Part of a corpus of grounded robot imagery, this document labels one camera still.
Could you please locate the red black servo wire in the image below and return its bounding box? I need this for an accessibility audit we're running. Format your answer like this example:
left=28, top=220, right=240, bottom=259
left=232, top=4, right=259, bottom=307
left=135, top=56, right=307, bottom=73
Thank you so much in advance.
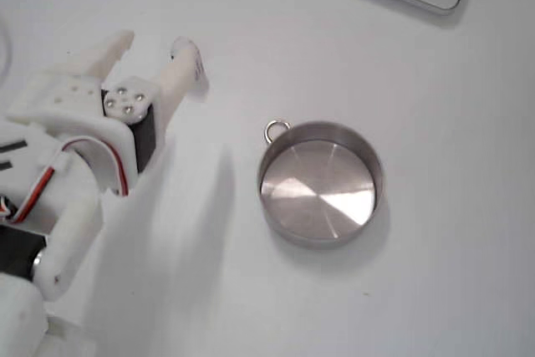
left=0, top=135, right=131, bottom=224

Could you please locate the metal keychain clasp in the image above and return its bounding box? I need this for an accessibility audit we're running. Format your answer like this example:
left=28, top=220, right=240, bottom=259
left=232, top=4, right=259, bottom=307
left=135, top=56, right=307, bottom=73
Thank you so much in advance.
left=263, top=120, right=293, bottom=144

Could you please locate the round metal bowl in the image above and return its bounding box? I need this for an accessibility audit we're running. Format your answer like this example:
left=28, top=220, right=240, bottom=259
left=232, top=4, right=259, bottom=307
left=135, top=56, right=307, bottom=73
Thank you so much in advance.
left=257, top=120, right=385, bottom=249

